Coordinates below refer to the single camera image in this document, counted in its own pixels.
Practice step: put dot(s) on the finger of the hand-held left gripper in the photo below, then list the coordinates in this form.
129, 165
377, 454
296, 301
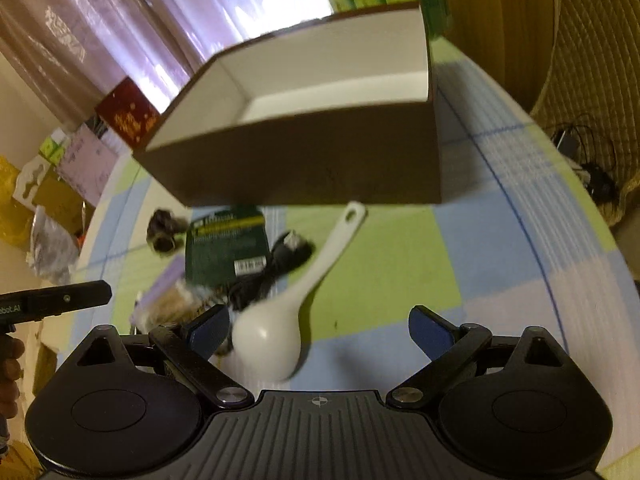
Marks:
70, 299

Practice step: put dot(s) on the beige quilted sofa cover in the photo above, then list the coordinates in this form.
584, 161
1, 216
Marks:
595, 50

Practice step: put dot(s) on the brown wooden furniture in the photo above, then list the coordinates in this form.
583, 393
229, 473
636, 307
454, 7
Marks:
495, 20

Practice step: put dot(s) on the red box with gold print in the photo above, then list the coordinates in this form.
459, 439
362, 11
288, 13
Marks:
127, 112

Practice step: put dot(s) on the white plastic spoon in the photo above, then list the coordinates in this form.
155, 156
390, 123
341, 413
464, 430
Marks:
265, 335

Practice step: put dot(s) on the person's left hand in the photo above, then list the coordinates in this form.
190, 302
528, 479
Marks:
10, 375

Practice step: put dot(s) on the dark green packet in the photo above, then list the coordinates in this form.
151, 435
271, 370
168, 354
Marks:
220, 255

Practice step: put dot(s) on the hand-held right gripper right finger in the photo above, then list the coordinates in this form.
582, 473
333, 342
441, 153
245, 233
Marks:
427, 332

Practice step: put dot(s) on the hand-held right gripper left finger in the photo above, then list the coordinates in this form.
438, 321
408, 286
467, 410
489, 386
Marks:
207, 332

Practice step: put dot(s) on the yellow plastic bag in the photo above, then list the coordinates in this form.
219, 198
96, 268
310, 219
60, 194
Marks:
12, 200

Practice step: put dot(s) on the purple packet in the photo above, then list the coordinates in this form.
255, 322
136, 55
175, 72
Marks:
174, 275

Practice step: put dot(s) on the leopard print hair claw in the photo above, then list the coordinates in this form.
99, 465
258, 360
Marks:
170, 306

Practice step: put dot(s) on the small dark brown object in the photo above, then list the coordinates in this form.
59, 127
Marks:
162, 232

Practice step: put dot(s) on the sheer purple curtain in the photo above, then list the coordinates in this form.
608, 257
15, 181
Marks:
125, 10

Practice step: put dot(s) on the pink paper bag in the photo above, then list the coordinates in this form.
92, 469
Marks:
82, 165

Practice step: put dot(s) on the silver foil bag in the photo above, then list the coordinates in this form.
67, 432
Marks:
52, 247

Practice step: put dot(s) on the brown cardboard box white inside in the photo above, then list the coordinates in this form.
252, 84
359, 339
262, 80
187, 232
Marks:
300, 160

